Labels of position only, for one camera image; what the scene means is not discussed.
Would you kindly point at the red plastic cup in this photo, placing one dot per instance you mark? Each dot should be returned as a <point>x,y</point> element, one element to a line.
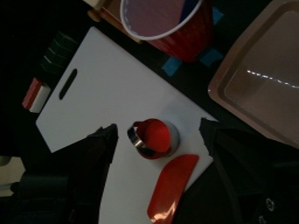
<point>182,38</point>

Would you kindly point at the white block with red dot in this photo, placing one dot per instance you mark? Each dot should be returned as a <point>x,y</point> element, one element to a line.
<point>34,94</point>

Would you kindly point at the white cutting board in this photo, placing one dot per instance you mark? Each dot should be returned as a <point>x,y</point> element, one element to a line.
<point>116,93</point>

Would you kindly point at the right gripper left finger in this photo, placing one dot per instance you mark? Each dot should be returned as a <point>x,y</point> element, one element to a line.
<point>93,175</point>

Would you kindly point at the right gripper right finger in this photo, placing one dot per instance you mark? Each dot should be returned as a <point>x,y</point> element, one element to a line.
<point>233,163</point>

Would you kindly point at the blue tape piece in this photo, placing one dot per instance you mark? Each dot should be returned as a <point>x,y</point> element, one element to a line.
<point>217,16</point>
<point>211,57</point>
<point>170,66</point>

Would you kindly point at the copper coloured tray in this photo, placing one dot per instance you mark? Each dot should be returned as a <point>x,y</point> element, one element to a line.
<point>260,78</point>

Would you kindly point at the red wooden box with knob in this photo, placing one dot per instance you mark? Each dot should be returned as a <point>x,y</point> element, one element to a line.
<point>106,14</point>

